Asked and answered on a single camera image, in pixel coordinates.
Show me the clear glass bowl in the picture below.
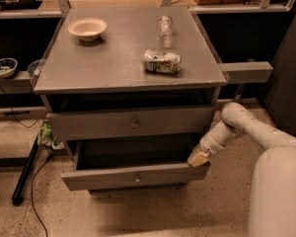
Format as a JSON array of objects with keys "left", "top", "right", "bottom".
[{"left": 27, "top": 59, "right": 45, "bottom": 77}]

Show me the grey left counter shelf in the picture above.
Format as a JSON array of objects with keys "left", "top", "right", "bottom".
[{"left": 0, "top": 71, "right": 33, "bottom": 95}]

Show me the black pole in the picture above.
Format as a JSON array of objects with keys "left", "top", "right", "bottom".
[{"left": 11, "top": 139, "right": 38, "bottom": 206}]

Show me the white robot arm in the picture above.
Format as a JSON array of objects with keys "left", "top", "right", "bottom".
[{"left": 187, "top": 102, "right": 296, "bottom": 237}]

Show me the beige bowl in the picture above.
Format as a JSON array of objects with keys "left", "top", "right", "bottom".
[{"left": 68, "top": 18, "right": 107, "bottom": 41}]

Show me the black floor cable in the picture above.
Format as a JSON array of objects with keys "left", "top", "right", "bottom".
[{"left": 30, "top": 153, "right": 53, "bottom": 237}]

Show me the clear plastic bottle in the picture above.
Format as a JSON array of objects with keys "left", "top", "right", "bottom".
[{"left": 158, "top": 15, "right": 173, "bottom": 48}]

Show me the blue patterned bowl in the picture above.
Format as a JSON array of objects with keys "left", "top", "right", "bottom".
[{"left": 0, "top": 57, "right": 18, "bottom": 78}]

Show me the green white bag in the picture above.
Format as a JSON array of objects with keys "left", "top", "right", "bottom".
[{"left": 37, "top": 119, "right": 64, "bottom": 150}]

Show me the grey side shelf block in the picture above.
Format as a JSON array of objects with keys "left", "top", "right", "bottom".
[{"left": 219, "top": 61, "right": 273, "bottom": 84}]

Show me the grey top drawer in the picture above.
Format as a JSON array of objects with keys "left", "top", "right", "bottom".
[{"left": 47, "top": 106, "right": 214, "bottom": 140}]

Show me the crushed green white can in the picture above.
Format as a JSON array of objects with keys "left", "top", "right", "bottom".
[{"left": 142, "top": 49, "right": 182, "bottom": 74}]

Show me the grey drawer cabinet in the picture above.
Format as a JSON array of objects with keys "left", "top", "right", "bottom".
[{"left": 33, "top": 6, "right": 228, "bottom": 194}]

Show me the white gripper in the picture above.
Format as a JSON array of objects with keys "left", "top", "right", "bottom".
[{"left": 187, "top": 120, "right": 242, "bottom": 167}]

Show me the grey drawer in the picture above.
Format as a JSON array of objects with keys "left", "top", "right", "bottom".
[
  {"left": 47, "top": 106, "right": 214, "bottom": 140},
  {"left": 61, "top": 133, "right": 210, "bottom": 191}
]

